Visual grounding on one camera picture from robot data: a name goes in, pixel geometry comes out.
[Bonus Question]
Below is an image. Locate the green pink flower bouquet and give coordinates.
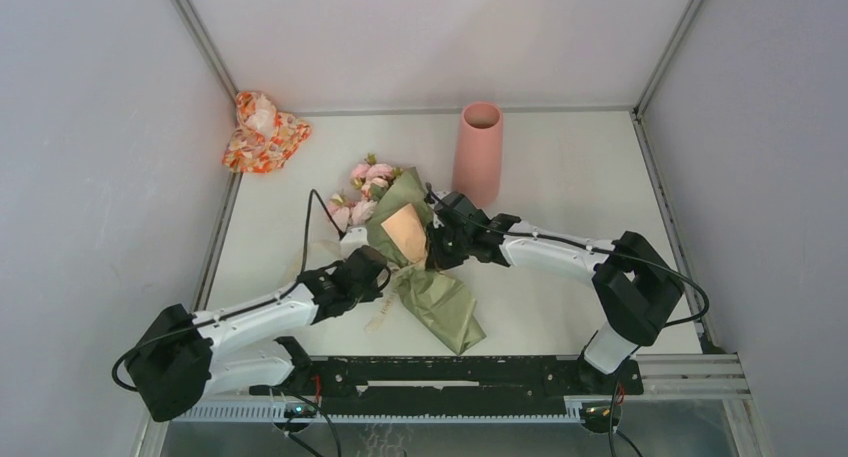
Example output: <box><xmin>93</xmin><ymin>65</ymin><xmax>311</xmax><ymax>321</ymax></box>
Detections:
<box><xmin>328</xmin><ymin>153</ymin><xmax>486</xmax><ymax>355</ymax></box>

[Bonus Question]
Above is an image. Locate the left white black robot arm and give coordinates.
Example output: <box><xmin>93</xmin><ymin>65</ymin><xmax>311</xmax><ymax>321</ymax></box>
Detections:
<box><xmin>116</xmin><ymin>246</ymin><xmax>390</xmax><ymax>422</ymax></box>

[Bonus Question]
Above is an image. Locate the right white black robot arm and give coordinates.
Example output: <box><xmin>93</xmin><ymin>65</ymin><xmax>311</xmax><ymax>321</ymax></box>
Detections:
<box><xmin>425</xmin><ymin>189</ymin><xmax>684</xmax><ymax>393</ymax></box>

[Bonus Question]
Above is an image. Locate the pink cylindrical vase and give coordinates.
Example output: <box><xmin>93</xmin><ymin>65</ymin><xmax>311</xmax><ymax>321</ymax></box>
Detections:
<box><xmin>452</xmin><ymin>102</ymin><xmax>503</xmax><ymax>208</ymax></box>

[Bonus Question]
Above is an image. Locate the orange floral crumpled cloth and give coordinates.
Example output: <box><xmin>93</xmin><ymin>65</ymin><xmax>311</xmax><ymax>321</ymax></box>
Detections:
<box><xmin>222</xmin><ymin>91</ymin><xmax>313</xmax><ymax>174</ymax></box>

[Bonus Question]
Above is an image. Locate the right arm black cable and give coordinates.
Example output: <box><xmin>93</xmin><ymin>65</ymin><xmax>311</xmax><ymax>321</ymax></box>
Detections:
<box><xmin>423</xmin><ymin>183</ymin><xmax>711</xmax><ymax>457</ymax></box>

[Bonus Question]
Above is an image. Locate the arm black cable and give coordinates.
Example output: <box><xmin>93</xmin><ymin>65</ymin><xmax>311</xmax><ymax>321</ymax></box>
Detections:
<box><xmin>110</xmin><ymin>188</ymin><xmax>349</xmax><ymax>394</ymax></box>
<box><xmin>423</xmin><ymin>183</ymin><xmax>711</xmax><ymax>457</ymax></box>

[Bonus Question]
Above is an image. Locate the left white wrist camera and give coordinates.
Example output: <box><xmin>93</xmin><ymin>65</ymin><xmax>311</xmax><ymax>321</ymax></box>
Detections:
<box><xmin>339</xmin><ymin>226</ymin><xmax>369</xmax><ymax>258</ymax></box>

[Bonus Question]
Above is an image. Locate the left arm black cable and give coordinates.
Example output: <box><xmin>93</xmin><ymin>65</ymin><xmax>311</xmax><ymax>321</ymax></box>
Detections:
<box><xmin>110</xmin><ymin>188</ymin><xmax>349</xmax><ymax>394</ymax></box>

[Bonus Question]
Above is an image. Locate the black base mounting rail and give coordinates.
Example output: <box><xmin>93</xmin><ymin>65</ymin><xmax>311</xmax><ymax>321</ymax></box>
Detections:
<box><xmin>249</xmin><ymin>355</ymin><xmax>644</xmax><ymax>417</ymax></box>

